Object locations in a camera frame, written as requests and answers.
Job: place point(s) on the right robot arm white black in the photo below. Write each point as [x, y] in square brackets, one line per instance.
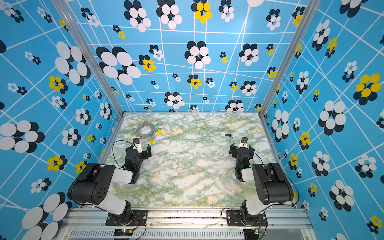
[272, 185]

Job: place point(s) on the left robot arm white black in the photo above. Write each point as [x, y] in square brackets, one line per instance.
[92, 185]

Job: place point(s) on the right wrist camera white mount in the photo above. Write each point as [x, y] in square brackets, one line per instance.
[244, 142]

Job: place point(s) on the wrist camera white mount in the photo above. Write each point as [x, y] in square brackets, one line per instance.
[244, 142]
[137, 144]

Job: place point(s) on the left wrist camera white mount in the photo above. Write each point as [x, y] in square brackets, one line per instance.
[137, 144]

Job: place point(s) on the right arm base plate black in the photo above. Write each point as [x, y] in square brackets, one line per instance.
[239, 218]

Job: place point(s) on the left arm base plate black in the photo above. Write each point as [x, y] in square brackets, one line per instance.
[130, 218]

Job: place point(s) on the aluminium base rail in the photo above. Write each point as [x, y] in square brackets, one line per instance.
[188, 224]

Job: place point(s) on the right corner aluminium post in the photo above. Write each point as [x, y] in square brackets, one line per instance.
[289, 54]

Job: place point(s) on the corner aluminium post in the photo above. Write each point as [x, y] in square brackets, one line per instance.
[289, 54]
[79, 37]

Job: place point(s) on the left corner aluminium post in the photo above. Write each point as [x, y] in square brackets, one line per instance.
[79, 37]

